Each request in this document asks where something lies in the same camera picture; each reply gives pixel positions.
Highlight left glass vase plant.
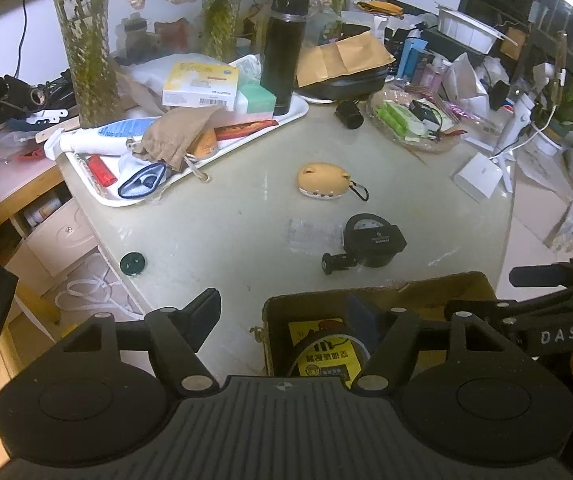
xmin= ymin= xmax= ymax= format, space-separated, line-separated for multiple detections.
xmin=53 ymin=0 xmax=122 ymax=128

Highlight glass snack plate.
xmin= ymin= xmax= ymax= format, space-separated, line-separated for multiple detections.
xmin=366 ymin=88 xmax=467 ymax=154

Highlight black zip case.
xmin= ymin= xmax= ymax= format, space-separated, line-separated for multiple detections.
xmin=296 ymin=65 xmax=389 ymax=102

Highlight beige drawstring bag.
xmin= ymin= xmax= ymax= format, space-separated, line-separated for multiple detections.
xmin=129 ymin=105 xmax=222 ymax=172

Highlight black thermos bottle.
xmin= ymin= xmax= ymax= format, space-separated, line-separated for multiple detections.
xmin=260 ymin=0 xmax=309 ymax=116

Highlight white foil container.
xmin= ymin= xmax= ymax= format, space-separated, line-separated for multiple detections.
xmin=437 ymin=6 xmax=515 ymax=54

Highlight brown cardboard box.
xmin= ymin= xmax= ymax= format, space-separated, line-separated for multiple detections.
xmin=262 ymin=271 xmax=496 ymax=377

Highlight yellow white box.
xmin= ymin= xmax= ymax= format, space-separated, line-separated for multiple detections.
xmin=162 ymin=62 xmax=239 ymax=112

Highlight brown paper envelope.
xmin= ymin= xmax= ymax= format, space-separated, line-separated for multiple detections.
xmin=296 ymin=32 xmax=394 ymax=88

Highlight white power bank box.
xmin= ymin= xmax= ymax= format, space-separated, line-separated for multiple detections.
xmin=453 ymin=154 xmax=503 ymax=203

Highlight white tray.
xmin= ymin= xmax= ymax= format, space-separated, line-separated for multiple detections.
xmin=58 ymin=54 xmax=311 ymax=208

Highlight small black cylinder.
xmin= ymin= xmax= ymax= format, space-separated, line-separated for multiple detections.
xmin=335 ymin=100 xmax=364 ymax=130

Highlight green round cap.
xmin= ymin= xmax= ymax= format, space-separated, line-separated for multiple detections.
xmin=119 ymin=252 xmax=146 ymax=276

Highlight tan pig-shaped pouch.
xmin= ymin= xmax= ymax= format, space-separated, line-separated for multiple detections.
xmin=296 ymin=162 xmax=370 ymax=202

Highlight blue glasses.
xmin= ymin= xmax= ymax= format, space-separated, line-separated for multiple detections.
xmin=117 ymin=162 xmax=169 ymax=200

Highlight white gimbal stand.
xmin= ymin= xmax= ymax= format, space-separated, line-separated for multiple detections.
xmin=485 ymin=60 xmax=567 ymax=194

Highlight yellow black device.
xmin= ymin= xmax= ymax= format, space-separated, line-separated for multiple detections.
xmin=285 ymin=318 xmax=371 ymax=388

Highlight green tissue box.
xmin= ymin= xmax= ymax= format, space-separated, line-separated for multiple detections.
xmin=236 ymin=82 xmax=277 ymax=115

